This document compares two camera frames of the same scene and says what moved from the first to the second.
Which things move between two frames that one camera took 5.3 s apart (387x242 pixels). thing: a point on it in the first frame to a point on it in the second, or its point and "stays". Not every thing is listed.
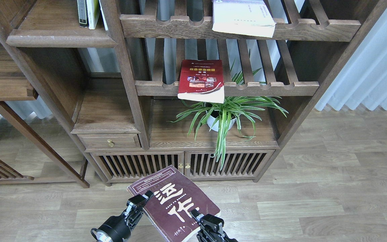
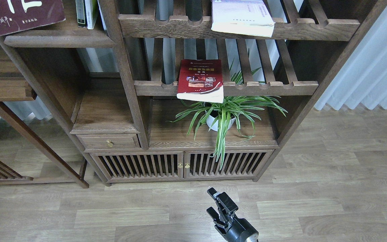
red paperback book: x=202 y=80 stays
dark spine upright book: x=83 y=14 stays
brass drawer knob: x=110 y=143 stays
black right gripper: x=211 y=228 to x=233 y=229
